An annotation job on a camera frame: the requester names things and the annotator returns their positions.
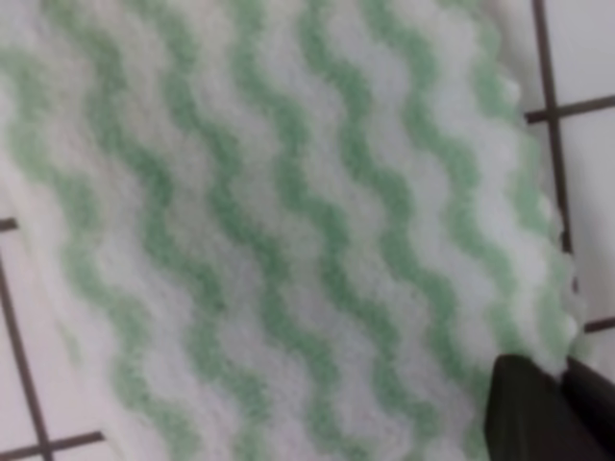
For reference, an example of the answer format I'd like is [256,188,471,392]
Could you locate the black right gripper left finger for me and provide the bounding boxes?
[483,354,610,460]

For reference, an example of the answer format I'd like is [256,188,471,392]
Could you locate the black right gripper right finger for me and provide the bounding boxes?
[561,357,614,456]

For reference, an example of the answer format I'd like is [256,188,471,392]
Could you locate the green wavy striped white towel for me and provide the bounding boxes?
[1,1,579,460]

